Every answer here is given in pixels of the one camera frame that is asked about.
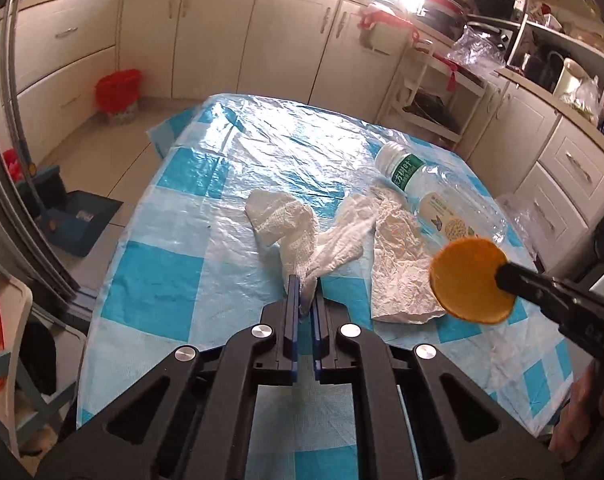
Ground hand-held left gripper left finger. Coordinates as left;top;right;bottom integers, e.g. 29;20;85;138
34;274;303;480

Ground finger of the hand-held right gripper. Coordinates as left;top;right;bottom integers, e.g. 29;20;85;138
496;261;604;326

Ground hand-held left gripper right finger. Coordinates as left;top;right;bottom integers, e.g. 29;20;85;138
312;277;567;480

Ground round orange peel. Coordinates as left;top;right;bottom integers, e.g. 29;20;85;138
428;237;517;323

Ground white tissue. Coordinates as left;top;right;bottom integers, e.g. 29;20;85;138
314;195;383;281
245;187;323;306

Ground person's right hand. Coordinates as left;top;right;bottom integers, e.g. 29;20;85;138
549;362;604;466

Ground crumpled clear plastic bag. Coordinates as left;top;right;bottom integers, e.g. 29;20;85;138
494;192;537;256

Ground crumpled white paper sheet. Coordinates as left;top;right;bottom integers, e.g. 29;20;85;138
369;185;447;325

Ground white drawer cabinet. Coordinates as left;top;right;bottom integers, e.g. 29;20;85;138
512;115;604;271

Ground clear plastic bottle green label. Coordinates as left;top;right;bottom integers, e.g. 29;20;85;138
374;141;507;248

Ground blue checked plastic tablecloth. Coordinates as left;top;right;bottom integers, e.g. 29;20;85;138
77;92;577;480

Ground white pull-out storage rack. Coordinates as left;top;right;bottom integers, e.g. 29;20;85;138
382;40;487;148

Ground white jug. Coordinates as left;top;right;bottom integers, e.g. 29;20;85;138
552;57;590;103

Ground black kitchen appliance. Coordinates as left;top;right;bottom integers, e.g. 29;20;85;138
519;50;557;86

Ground blue dustpan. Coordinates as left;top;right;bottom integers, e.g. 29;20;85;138
37;165;125;258

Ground metal countertop rack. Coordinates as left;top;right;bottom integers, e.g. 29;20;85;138
506;10;604;111

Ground red plastic basket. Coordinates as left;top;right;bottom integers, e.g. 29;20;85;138
96;69;143;113

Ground white kitchen base cabinets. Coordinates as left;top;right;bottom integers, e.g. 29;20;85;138
0;0;433;151

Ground white hanging bin red bag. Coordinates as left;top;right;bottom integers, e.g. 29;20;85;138
359;4;423;56

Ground white chair frame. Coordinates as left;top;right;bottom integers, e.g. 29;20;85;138
0;255;85;461

